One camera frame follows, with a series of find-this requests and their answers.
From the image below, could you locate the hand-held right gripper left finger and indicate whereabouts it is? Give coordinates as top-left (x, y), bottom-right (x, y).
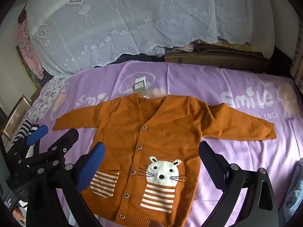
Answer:
top-left (26, 142), bottom-right (106, 227)

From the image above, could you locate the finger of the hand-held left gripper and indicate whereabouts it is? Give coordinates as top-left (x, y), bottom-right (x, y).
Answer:
top-left (19, 128), bottom-right (80, 169)
top-left (9, 125), bottom-right (49, 168)

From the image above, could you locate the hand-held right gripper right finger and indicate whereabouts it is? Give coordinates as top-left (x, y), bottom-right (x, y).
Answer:
top-left (198, 141), bottom-right (279, 227)

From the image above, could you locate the orange knitted cardigan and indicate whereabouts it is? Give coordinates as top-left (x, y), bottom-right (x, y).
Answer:
top-left (52, 93), bottom-right (277, 227)

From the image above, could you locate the black white striped cloth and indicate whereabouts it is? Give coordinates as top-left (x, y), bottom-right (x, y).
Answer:
top-left (12, 119), bottom-right (39, 145)

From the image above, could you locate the framed picture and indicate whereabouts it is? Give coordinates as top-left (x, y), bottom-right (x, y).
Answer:
top-left (1, 95), bottom-right (30, 140)

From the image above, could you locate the purple floral sheet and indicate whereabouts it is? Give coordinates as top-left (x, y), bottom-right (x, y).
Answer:
top-left (28, 77), bottom-right (69, 123)

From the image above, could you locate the purple printed blanket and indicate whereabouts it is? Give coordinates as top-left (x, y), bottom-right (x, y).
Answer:
top-left (31, 60), bottom-right (303, 227)

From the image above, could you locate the pink floral cloth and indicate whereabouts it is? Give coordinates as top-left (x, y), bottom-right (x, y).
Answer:
top-left (16, 19), bottom-right (45, 78)

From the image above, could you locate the light blue towel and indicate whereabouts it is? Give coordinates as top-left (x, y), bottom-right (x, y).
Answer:
top-left (283, 157), bottom-right (303, 223)

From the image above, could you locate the paper hang tag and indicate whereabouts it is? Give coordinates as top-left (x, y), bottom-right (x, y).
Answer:
top-left (132, 77), bottom-right (147, 95)

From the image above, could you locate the dark cloth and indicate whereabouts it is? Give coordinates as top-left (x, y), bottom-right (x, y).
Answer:
top-left (95, 52), bottom-right (166, 68)

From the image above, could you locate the brown woven mat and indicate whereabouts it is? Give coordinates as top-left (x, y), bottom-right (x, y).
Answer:
top-left (164, 40), bottom-right (271, 72)

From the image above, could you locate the folded colourful fabric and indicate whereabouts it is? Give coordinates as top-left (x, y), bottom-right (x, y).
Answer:
top-left (151, 41), bottom-right (197, 55)

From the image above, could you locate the white lace cover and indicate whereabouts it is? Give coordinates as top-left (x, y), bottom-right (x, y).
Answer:
top-left (25, 0), bottom-right (276, 77)

